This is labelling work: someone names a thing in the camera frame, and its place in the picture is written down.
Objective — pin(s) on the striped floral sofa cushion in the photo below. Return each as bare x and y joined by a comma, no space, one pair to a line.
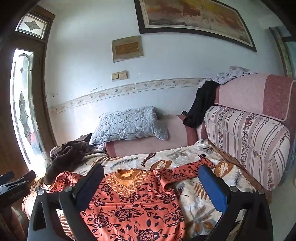
249,143

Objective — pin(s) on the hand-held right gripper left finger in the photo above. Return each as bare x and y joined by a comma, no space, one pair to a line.
89,187

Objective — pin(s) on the dark framed painting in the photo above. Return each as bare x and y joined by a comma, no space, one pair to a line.
196,16

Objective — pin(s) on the pink sofa bolster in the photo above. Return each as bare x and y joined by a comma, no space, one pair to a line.
148,146

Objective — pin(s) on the pink sofa backrest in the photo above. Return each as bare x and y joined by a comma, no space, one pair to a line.
249,95

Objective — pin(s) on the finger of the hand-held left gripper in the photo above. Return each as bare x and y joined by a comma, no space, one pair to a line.
25,179
7,175

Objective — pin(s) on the pale patterned frame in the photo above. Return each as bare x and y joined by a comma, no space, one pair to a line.
283,51

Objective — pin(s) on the wooden door with stained glass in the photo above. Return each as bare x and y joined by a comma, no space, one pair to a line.
39,92

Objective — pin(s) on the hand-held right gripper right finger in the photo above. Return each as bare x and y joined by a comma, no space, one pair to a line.
214,187

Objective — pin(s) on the black garment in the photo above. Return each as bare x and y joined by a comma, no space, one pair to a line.
201,106

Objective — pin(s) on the brown fleece garment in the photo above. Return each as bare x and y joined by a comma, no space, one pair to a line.
67,157

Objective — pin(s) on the framed wall plaque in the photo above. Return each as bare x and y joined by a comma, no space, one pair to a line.
127,49

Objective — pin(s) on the grey quilted pillow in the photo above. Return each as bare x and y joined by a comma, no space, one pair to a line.
129,125

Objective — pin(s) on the stained glass transom window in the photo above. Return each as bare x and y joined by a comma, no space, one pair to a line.
33,25

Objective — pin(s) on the lavender garment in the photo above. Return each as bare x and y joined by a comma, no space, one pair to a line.
229,75

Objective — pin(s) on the orange floral shirt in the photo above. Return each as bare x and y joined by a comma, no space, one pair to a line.
138,208

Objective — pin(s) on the cream leaf-print blanket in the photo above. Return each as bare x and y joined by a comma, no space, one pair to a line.
196,208

